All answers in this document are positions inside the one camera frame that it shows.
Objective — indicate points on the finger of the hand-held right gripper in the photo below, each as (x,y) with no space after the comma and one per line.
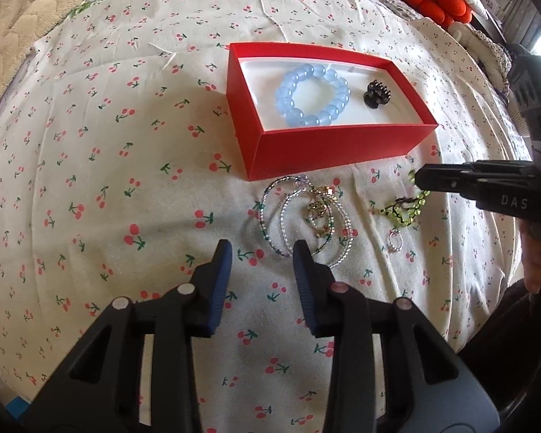
(442,179)

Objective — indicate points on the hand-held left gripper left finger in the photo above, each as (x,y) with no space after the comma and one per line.
(219,279)

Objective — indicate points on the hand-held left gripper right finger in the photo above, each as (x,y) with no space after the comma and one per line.
(304,279)

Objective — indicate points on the red cardboard box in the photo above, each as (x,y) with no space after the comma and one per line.
(324,153)

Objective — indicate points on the person's right hand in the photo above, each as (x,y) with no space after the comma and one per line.
(534,261)

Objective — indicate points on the white fluffy cloth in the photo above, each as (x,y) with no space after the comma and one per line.
(482,49)

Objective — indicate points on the black hair claw clip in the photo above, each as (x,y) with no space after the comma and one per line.
(377,94)

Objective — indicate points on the cherry print bed sheet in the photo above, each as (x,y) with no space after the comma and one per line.
(117,167)

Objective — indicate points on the dark cloth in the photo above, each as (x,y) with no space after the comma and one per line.
(500,352)

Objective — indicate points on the beige quilted blanket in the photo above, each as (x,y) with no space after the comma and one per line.
(27,13)

